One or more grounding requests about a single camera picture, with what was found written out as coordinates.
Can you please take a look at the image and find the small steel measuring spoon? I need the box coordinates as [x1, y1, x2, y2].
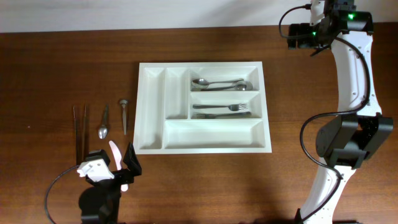
[119, 99, 128, 136]

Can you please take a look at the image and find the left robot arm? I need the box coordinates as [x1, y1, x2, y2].
[77, 142, 142, 223]

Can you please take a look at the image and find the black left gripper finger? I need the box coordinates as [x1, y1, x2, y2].
[123, 142, 142, 176]
[85, 149, 110, 166]

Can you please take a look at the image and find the black camera cable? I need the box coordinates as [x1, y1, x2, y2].
[44, 164, 80, 223]
[278, 3, 373, 223]

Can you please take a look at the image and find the black right camera cable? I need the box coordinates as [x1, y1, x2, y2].
[278, 3, 373, 223]

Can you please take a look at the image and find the right steel knife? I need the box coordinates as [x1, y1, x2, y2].
[82, 105, 89, 157]

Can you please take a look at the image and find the large steel fork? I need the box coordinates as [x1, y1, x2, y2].
[191, 111, 252, 119]

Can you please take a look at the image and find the black left camera cable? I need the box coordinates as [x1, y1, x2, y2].
[44, 164, 80, 223]

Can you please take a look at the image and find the white plastic knife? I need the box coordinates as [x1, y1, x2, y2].
[108, 140, 129, 192]

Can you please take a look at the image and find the steel tablespoon long handle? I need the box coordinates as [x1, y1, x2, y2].
[191, 78, 243, 90]

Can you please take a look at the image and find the small steel spoon left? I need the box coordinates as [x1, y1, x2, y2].
[98, 105, 109, 139]

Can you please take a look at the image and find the white plastic cutlery tray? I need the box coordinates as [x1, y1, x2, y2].
[133, 62, 272, 154]

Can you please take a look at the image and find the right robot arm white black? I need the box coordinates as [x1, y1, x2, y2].
[285, 0, 394, 223]

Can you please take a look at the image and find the small steel fork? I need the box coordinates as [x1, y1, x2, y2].
[192, 104, 248, 111]

